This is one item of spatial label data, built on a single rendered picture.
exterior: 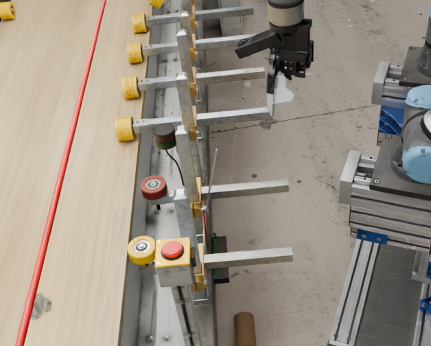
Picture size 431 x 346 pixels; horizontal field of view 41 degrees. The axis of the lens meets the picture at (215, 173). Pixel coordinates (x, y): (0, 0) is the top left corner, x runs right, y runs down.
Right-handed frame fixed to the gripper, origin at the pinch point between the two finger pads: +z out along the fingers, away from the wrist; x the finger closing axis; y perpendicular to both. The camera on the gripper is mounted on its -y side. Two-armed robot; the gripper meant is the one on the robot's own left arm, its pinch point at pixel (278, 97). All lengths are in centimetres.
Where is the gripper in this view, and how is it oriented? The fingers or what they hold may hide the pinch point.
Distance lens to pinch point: 135.8
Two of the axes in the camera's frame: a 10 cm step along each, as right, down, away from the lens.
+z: 1.0, 7.4, 6.7
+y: 9.2, 1.8, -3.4
